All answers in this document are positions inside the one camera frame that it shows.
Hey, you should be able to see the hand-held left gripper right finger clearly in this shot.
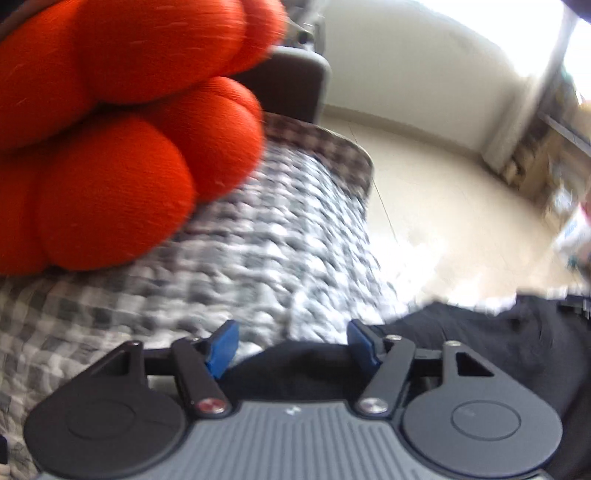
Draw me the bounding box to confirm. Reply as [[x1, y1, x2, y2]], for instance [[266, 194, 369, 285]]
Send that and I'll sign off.
[[346, 318, 497, 416]]

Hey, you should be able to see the orange pumpkin cushion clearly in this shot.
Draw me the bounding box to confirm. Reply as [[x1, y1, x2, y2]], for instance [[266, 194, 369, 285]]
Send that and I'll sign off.
[[0, 0, 289, 278]]

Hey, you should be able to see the grey sofa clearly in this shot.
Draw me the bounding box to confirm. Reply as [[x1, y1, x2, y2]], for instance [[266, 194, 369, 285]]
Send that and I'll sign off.
[[240, 46, 333, 123]]

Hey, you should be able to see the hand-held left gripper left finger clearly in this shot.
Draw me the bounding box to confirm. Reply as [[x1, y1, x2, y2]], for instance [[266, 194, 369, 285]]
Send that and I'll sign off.
[[88, 318, 241, 418]]

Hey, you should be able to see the wooden cabinet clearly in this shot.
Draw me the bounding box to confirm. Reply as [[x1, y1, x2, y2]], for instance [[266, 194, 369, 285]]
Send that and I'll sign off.
[[508, 69, 591, 208]]

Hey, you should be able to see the black garment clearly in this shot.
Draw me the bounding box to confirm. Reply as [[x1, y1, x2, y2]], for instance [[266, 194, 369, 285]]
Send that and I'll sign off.
[[219, 284, 591, 480]]

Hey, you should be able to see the grey checkered blanket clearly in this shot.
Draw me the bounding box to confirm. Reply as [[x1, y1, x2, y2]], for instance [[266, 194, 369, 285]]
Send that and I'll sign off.
[[0, 113, 402, 480]]

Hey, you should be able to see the white shopping bag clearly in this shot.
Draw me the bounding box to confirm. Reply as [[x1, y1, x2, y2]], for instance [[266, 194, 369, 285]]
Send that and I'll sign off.
[[554, 194, 591, 264]]

